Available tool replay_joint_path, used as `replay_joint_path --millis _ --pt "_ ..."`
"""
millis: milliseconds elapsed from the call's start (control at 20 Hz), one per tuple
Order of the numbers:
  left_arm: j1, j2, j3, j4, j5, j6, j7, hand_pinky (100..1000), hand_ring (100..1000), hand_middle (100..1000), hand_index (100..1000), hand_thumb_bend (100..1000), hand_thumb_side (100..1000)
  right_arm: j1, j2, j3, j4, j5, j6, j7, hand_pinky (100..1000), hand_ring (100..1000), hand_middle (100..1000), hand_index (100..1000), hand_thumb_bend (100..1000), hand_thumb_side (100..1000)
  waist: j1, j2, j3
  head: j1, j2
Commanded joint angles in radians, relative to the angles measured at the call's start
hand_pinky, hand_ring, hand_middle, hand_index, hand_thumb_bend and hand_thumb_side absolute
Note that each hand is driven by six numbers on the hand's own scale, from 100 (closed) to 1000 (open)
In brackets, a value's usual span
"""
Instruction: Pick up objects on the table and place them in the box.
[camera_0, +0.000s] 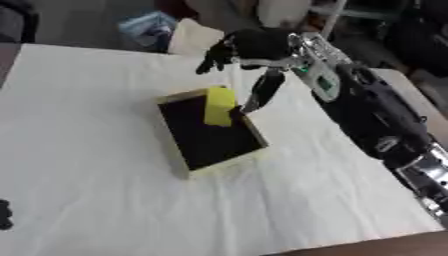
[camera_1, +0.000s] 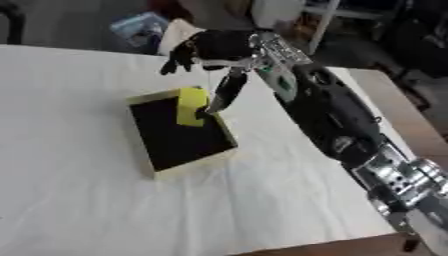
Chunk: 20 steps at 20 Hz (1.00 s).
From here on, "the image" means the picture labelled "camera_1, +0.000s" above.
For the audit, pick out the black chair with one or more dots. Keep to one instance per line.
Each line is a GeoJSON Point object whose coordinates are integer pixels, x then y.
{"type": "Point", "coordinates": [13, 20]}

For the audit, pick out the white shelf frame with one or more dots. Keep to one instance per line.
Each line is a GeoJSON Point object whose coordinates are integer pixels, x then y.
{"type": "Point", "coordinates": [326, 20]}

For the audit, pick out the silver and black right robot arm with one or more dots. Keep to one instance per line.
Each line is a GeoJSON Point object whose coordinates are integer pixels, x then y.
{"type": "Point", "coordinates": [332, 113]}

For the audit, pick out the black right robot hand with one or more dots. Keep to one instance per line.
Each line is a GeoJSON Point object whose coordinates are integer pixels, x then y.
{"type": "Point", "coordinates": [219, 45]}

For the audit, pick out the tan cardboard box black inside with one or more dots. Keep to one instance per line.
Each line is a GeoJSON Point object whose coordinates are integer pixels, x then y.
{"type": "Point", "coordinates": [178, 131]}

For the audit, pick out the white paper sheet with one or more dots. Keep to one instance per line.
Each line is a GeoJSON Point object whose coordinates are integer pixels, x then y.
{"type": "Point", "coordinates": [178, 35]}

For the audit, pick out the yellow rectangular block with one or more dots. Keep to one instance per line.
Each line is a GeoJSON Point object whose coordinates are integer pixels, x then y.
{"type": "Point", "coordinates": [191, 106]}

